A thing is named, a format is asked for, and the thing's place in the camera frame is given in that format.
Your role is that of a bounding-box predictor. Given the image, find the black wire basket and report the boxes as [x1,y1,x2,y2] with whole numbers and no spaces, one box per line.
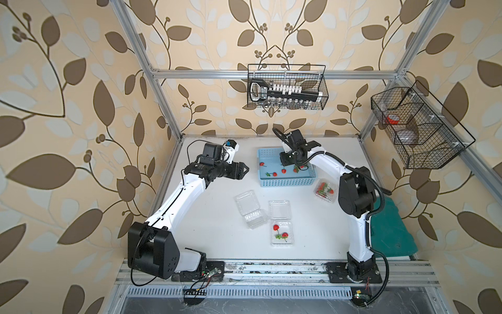
[371,81,475,170]
[247,63,329,111]

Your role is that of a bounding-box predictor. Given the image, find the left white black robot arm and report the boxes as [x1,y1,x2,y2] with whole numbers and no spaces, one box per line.
[128,160,250,280]

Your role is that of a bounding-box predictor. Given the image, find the green pipe wrench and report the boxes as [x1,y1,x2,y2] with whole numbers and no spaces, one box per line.
[382,188,392,196]

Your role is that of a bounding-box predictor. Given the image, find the packed strawberries cluster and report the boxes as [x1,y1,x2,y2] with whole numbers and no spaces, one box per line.
[315,181,334,199]

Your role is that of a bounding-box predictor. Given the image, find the right black wire basket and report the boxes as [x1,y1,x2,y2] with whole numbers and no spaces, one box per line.
[371,81,475,170]

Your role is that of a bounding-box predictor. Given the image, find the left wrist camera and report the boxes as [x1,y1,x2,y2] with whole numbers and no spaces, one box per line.
[223,139,239,164]

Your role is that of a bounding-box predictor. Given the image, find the clear clamshell container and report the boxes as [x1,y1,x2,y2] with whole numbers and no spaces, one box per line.
[269,200,294,247]
[234,190,268,229]
[314,179,338,203]

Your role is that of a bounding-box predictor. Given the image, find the red tape roll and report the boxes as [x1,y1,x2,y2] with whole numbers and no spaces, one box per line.
[385,114,401,125]

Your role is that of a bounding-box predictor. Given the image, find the back black wire basket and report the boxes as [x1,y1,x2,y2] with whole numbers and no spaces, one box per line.
[247,63,329,111]

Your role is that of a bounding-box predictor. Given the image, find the strawberries in blue basket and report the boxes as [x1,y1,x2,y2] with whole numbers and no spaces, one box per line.
[259,162,309,178]

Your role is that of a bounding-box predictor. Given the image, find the black white tool set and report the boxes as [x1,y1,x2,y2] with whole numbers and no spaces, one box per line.
[247,79,329,103]

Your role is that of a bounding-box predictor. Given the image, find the blue plastic basket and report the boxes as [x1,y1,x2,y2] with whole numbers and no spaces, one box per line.
[258,147,316,187]

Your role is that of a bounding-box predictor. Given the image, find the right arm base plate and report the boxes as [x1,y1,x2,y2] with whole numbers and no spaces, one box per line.
[326,260,383,284]

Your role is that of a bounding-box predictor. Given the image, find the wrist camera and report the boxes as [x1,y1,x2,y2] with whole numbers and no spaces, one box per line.
[285,130,307,150]
[223,139,239,164]

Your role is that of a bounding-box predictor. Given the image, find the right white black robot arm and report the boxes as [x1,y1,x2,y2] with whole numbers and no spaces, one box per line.
[273,128,385,282]

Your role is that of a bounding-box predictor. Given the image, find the black corrugated cable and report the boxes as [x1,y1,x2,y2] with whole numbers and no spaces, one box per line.
[272,126,391,305]

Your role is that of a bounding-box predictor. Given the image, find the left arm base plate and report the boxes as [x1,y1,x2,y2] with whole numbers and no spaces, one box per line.
[171,260,226,283]

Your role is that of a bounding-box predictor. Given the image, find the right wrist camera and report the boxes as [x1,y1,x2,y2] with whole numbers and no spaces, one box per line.
[285,130,307,150]

